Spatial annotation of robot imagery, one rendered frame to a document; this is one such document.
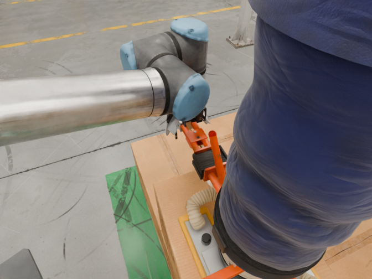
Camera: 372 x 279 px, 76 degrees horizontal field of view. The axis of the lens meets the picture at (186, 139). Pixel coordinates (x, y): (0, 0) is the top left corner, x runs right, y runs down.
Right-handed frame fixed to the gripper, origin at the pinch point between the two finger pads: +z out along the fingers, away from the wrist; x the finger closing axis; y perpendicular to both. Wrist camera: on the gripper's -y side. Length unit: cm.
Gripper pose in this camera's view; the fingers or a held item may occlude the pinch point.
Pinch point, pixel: (186, 128)
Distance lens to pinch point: 84.4
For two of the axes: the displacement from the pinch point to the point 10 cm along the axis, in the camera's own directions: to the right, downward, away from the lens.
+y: 3.8, 6.9, -6.2
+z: 0.0, 6.7, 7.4
